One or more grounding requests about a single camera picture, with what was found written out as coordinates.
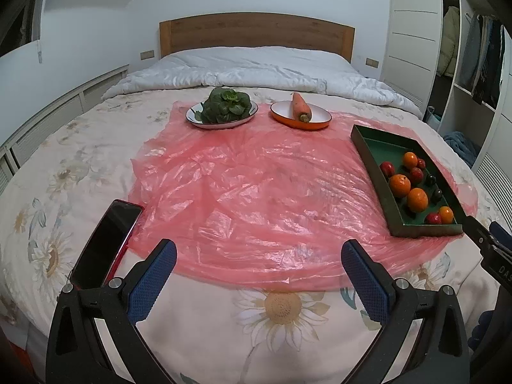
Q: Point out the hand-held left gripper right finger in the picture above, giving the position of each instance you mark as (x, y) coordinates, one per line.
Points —
(366, 278)

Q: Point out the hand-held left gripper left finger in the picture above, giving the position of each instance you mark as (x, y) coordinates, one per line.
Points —
(152, 276)

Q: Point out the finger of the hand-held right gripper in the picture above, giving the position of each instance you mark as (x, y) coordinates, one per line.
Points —
(480, 232)
(502, 234)

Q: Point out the orange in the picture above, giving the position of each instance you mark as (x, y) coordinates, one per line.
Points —
(400, 185)
(417, 200)
(410, 160)
(446, 215)

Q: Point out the small red apple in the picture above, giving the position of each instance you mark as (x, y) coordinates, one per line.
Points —
(420, 163)
(416, 175)
(433, 219)
(386, 169)

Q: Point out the dark purple plum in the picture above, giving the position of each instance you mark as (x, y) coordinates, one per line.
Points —
(436, 195)
(430, 180)

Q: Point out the green cardboard box tray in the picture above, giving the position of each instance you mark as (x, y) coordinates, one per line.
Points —
(384, 148)

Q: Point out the red smartphone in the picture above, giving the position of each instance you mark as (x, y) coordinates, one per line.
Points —
(104, 244)

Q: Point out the blue folded blanket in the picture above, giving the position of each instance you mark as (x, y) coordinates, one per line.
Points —
(460, 146)

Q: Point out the floral bedsheet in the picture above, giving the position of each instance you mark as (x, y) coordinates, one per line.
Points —
(240, 348)

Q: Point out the white bag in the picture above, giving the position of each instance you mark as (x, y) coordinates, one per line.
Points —
(432, 119)

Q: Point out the pink plastic sheet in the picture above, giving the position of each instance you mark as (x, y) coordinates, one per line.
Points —
(260, 200)

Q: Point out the white oval plate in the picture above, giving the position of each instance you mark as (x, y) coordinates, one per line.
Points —
(194, 114)

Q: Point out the hanging dark clothes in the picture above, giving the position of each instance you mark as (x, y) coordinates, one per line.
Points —
(484, 60)

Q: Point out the carrot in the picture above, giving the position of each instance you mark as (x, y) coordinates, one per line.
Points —
(300, 106)

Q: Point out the orange enamel bowl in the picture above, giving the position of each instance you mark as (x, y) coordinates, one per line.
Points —
(284, 112)

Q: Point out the green leafy vegetable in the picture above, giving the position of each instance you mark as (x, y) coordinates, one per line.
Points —
(226, 106)

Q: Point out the green puffer jacket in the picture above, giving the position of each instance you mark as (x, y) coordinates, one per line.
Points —
(448, 40)

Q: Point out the white wardrobe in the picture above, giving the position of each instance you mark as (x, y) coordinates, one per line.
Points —
(412, 28)

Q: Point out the white duvet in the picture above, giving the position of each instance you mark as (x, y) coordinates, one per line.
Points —
(260, 68)

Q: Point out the wooden headboard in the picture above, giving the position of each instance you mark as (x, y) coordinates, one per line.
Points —
(256, 34)

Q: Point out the white slatted wall panel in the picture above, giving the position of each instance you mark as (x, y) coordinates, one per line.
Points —
(496, 180)

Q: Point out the wall socket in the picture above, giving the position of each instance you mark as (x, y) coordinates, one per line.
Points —
(147, 54)
(372, 62)

